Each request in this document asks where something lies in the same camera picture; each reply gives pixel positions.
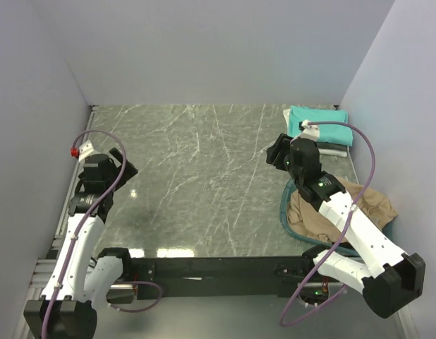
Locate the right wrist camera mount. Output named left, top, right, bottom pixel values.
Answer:
left=297, top=119, right=320, bottom=142

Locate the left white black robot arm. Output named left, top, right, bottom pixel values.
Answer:
left=23, top=143, right=138, bottom=338

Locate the folded teal t-shirt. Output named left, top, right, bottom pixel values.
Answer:
left=287, top=106, right=353, bottom=147

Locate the folded dark grey t-shirt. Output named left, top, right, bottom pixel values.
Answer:
left=317, top=142, right=348, bottom=152

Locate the teal plastic basket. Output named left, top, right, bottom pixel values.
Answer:
left=278, top=178, right=394, bottom=257

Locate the beige t-shirt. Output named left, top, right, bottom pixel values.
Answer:
left=287, top=177, right=398, bottom=244

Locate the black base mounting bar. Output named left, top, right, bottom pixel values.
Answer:
left=108, top=256, right=346, bottom=301

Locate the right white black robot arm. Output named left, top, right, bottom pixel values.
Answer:
left=266, top=133, right=425, bottom=319

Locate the folded white t-shirt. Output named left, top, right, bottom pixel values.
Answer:
left=282, top=109, right=349, bottom=157

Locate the aluminium rail frame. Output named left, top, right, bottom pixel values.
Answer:
left=27, top=105, right=99, bottom=301

